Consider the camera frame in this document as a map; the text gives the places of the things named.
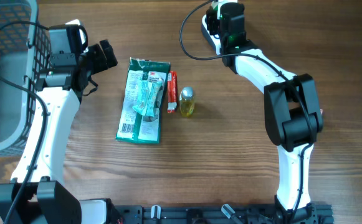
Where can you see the green 3M gloves package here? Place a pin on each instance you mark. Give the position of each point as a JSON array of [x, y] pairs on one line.
[[134, 127]]

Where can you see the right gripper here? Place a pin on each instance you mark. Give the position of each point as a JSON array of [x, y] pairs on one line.
[[211, 20]]

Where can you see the red stick sachet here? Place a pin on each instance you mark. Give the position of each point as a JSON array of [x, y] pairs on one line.
[[172, 91]]

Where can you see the white barcode scanner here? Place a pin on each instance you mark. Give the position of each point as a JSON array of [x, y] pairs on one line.
[[213, 41]]

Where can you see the grey plastic mesh basket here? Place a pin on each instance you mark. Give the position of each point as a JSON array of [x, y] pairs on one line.
[[24, 48]]

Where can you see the mint green wipes pack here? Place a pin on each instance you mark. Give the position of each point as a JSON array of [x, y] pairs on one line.
[[147, 96]]

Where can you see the yellow liquid bottle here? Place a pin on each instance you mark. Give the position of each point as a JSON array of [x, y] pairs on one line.
[[187, 101]]

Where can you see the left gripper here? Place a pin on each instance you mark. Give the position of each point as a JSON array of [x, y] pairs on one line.
[[98, 64]]

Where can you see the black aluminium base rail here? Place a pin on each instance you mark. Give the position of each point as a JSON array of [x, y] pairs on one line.
[[193, 214]]

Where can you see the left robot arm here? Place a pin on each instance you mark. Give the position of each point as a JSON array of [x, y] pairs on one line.
[[36, 192]]

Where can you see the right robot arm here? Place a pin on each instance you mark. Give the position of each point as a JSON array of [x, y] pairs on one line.
[[291, 109]]

